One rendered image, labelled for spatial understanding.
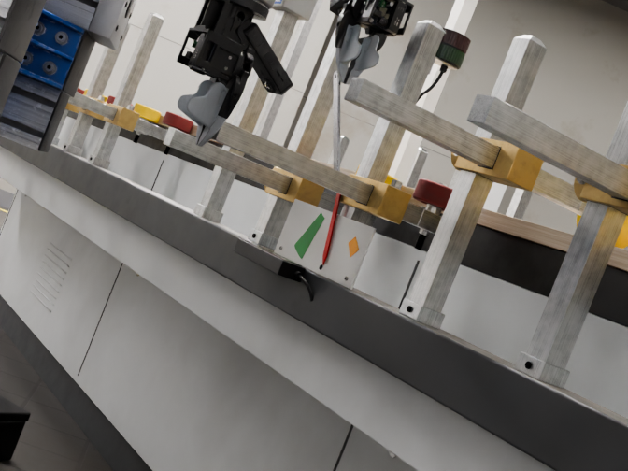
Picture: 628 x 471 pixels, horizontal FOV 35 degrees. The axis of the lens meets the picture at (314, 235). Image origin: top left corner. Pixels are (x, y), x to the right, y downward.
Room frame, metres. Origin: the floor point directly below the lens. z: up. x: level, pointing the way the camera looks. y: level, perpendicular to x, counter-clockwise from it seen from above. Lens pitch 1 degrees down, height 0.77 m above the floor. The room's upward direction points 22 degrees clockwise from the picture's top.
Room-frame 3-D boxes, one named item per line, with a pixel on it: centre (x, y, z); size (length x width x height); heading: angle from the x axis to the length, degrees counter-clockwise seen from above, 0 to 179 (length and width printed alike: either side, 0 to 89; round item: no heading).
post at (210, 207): (2.07, 0.22, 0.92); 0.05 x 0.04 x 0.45; 32
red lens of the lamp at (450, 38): (1.66, -0.09, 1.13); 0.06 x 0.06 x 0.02
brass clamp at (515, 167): (1.40, -0.19, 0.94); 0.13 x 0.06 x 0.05; 32
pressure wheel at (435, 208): (1.66, -0.17, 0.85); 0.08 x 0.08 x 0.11
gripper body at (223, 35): (1.42, 0.22, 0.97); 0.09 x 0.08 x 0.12; 122
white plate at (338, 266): (1.65, -0.01, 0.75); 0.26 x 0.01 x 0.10; 32
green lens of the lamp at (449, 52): (1.66, -0.09, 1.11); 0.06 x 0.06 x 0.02
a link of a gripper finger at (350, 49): (1.63, 0.05, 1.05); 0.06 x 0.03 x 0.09; 31
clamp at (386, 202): (1.62, -0.06, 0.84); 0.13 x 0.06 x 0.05; 32
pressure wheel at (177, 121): (2.74, 0.46, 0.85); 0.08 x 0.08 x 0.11
